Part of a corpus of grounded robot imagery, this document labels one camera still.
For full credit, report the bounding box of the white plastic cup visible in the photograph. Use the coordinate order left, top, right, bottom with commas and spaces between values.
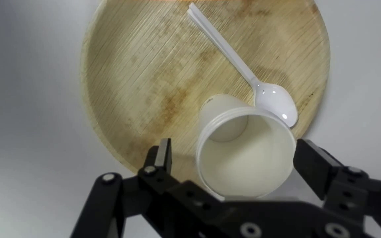
195, 93, 298, 201

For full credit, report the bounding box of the round palm leaf plate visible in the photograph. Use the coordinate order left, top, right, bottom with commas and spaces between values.
81, 0, 332, 179

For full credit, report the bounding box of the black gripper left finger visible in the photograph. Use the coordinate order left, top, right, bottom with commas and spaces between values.
70, 138, 245, 238

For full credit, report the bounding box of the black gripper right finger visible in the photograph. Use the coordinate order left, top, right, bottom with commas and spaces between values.
293, 138, 381, 238

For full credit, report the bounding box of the white plastic spoon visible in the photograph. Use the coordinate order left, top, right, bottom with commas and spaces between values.
187, 1, 299, 130

